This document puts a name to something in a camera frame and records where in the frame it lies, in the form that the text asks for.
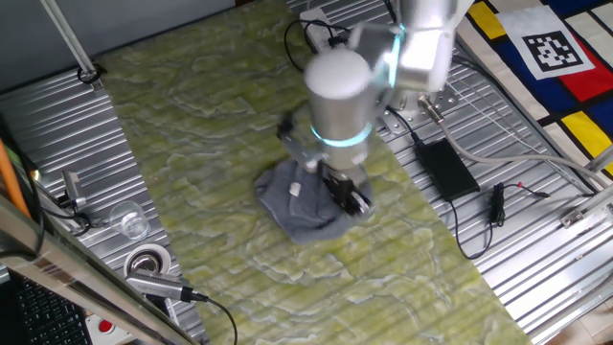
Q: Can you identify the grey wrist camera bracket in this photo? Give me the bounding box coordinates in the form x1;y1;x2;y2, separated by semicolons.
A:
280;133;327;173

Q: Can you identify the black camera cable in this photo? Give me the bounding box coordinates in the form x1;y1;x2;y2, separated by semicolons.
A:
184;287;239;345

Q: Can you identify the white power strip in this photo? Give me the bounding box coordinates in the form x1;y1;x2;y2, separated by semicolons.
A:
299;7;355;53

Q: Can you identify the black looped cord with plug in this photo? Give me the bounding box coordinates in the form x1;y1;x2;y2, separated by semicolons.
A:
284;18;353;73

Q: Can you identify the thick grey cable, metal connector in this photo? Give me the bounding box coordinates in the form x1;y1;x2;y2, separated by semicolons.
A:
418;94;613;188

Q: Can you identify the black bundled cable, red wire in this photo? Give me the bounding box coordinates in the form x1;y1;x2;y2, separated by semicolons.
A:
449;180;552;261

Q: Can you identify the white fiducial marker sheet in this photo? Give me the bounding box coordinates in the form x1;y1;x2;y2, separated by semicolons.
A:
495;4;596;81

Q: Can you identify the thin metal pole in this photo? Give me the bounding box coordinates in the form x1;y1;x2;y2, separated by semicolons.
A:
40;0;104;92

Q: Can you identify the clear plastic cup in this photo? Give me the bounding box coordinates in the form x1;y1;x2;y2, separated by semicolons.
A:
108;199;152;242

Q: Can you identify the silver ribbed camera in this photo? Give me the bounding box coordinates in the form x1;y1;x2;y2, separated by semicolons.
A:
125;268;188;302

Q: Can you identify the small silver camera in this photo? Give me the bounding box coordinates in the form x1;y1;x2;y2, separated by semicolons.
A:
56;170;92;212

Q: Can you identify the black keyboard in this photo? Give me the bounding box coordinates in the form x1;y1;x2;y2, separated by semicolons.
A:
9;272;95;345

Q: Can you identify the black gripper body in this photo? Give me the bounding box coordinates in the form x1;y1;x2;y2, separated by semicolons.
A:
318;163;368;202

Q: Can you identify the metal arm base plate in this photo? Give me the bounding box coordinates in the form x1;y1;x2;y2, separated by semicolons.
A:
373;61;461;139

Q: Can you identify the orange pole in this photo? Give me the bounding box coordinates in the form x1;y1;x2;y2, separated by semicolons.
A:
0;138;31;219

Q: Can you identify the dark grey cloth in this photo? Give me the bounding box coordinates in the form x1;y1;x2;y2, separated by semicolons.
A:
254;160;374;245

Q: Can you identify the grey box with red button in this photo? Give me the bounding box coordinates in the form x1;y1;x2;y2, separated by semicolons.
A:
84;313;135;345

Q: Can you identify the shiny metal frame bar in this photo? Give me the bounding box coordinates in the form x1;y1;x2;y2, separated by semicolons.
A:
0;194;200;345

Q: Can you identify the black adapter power cord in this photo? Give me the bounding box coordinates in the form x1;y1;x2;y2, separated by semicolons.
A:
385;104;422;145

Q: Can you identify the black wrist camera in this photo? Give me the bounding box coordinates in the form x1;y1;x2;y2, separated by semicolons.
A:
276;112;297;141

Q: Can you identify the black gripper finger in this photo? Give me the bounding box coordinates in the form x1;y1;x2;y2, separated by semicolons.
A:
334;194;360;218
352;186;374;213

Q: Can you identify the coloured block pattern cloth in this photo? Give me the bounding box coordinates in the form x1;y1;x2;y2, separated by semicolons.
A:
454;0;613;178

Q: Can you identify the black power adapter brick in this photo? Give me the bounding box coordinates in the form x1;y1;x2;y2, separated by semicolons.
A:
414;137;482;202

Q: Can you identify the green marble pattern mat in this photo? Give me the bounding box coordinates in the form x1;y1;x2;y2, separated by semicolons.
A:
98;0;535;345

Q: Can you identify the aluminium frame profile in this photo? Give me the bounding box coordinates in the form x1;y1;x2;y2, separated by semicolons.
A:
559;143;613;229

